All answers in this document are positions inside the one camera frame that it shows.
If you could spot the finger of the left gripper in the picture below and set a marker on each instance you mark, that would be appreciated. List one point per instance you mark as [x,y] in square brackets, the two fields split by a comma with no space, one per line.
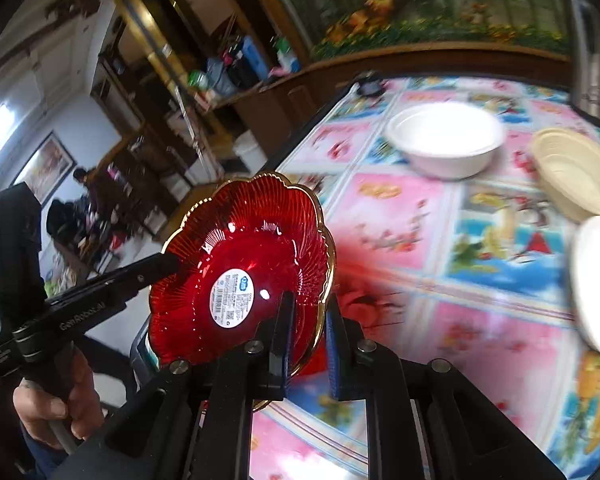
[125,281]

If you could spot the framed wall painting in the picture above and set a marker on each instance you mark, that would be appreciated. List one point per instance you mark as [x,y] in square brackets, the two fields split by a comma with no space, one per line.
[46,168]

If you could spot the blue water container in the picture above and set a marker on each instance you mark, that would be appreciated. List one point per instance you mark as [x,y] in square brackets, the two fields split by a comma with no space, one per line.
[256,61]

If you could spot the small red gold-rimmed plate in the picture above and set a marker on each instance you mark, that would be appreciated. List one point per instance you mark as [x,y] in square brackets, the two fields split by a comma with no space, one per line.
[237,252]

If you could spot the person in background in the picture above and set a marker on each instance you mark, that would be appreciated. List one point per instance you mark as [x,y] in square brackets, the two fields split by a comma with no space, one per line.
[96,191]

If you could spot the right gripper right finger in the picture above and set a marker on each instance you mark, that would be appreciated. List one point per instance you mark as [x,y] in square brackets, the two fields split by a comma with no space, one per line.
[425,421]

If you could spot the stainless steel thermos jug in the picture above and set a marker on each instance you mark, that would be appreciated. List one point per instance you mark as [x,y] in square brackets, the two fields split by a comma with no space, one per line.
[584,30]

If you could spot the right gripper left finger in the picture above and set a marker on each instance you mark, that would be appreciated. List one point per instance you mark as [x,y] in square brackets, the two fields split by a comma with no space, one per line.
[193,421]

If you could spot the person's left hand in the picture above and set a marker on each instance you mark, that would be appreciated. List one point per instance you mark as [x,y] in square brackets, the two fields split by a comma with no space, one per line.
[37,409]

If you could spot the white plastic bucket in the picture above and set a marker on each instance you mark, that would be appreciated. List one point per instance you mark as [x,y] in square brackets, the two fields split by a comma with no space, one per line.
[250,152]

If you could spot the wooden counter cabinet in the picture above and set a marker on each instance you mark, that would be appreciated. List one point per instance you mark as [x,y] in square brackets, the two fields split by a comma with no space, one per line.
[280,113]

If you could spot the small black device on table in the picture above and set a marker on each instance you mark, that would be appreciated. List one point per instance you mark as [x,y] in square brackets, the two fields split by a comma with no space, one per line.
[370,84]

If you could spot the large white bowl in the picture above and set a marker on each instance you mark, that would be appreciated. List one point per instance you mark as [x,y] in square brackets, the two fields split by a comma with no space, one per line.
[446,140]

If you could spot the artificial flower display case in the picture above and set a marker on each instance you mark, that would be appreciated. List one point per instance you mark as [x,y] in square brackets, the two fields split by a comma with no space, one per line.
[338,27]

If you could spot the beige plastic bowl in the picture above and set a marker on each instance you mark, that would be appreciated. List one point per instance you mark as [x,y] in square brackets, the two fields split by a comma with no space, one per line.
[568,171]

